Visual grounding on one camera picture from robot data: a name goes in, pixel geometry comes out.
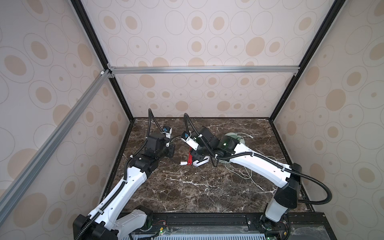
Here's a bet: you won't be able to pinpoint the white black headphones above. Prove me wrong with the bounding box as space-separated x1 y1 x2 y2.
179 152 211 167

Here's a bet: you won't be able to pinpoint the mint green headphones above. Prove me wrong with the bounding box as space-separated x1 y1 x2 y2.
226 133 254 144

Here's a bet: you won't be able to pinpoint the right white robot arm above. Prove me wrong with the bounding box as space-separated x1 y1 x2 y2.
182 127 333 223

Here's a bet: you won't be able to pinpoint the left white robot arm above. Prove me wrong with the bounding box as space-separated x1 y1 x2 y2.
73 132 174 240

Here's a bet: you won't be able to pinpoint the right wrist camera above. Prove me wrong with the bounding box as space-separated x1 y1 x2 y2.
181 131 199 151

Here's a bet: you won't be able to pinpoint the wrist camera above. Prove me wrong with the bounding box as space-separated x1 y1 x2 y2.
181 131 199 151
162 126 172 147

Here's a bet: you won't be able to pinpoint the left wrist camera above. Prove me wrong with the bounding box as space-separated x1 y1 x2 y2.
162 126 172 147

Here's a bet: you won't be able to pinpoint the silver aluminium rail left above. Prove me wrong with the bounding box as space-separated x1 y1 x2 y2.
1 69 111 225

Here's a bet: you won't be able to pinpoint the silver aluminium rail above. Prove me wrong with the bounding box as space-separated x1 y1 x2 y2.
1 69 111 225
102 66 300 76

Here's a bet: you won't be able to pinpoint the silver aluminium rail back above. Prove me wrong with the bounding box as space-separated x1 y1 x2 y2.
102 66 300 76

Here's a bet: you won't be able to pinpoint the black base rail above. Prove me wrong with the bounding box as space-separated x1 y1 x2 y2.
77 211 337 240

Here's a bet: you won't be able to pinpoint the black vertical frame post left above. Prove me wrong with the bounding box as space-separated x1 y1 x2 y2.
70 0 135 121

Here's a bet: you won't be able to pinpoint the black vertical frame post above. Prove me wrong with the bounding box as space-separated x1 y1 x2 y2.
70 0 135 121
270 0 346 123

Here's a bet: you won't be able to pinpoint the black vertical frame post right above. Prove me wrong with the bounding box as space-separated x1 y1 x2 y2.
270 0 346 123

